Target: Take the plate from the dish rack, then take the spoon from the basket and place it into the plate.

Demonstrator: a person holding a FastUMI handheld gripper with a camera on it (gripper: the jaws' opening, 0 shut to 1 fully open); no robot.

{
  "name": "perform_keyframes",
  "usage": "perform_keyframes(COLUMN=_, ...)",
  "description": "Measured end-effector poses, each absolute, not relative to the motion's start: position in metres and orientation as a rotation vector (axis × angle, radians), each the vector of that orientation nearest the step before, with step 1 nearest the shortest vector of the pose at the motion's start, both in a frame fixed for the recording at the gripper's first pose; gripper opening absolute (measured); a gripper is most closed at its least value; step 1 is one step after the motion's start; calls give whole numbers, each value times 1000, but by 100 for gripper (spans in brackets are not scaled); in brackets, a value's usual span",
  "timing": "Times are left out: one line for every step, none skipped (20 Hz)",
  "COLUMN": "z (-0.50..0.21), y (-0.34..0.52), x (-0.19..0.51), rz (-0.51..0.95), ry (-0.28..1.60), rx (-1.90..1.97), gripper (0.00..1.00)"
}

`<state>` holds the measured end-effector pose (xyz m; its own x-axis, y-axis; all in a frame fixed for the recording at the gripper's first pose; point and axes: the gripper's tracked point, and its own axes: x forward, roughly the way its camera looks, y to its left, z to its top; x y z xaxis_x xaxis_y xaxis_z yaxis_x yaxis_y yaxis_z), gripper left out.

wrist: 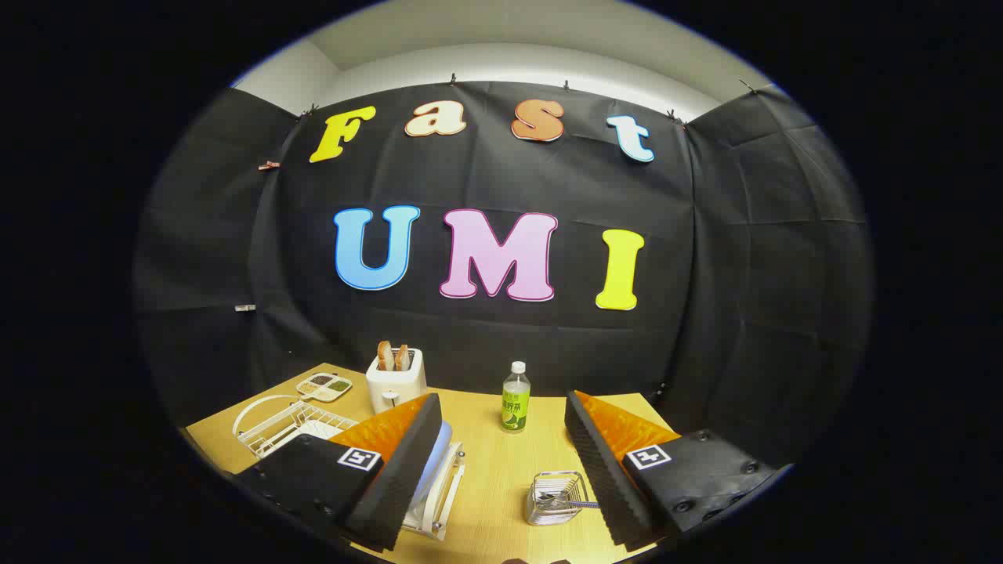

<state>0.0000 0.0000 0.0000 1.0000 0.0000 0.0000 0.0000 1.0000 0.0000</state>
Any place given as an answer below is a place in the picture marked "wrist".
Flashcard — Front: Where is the white divided seasoning tray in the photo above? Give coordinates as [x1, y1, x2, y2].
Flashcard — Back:
[296, 373, 353, 403]

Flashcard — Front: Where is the white wire dish rack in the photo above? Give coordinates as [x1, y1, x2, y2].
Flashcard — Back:
[233, 395, 467, 541]

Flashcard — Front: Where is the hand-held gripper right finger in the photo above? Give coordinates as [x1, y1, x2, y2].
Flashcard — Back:
[564, 390, 794, 552]

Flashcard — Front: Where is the metal wire basket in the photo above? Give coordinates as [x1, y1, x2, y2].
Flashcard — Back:
[526, 471, 590, 526]

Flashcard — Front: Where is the green label drink bottle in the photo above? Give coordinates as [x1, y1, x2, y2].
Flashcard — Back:
[501, 361, 531, 434]

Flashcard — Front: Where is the black backdrop cloth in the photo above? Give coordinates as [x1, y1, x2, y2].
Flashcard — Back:
[133, 78, 874, 471]

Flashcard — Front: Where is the blue plate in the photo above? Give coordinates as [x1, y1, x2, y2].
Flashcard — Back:
[411, 421, 455, 510]

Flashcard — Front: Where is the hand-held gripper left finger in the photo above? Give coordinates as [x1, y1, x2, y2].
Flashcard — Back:
[234, 393, 444, 553]

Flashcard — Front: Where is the white toaster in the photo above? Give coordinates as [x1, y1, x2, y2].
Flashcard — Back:
[366, 349, 429, 414]

